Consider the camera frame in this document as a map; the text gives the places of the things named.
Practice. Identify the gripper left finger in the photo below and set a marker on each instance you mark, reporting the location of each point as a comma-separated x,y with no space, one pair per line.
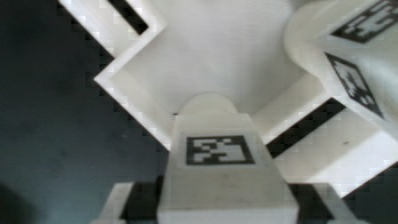
130,204

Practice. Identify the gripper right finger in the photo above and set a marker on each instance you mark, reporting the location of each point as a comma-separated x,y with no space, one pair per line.
322,207

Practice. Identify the white chair leg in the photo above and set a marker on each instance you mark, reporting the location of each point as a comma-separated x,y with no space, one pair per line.
342,45
225,188

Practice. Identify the white chair seat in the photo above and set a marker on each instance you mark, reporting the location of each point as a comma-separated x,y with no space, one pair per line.
200,46

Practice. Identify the white U-shaped obstacle fence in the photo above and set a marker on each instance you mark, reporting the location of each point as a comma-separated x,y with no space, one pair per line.
342,155

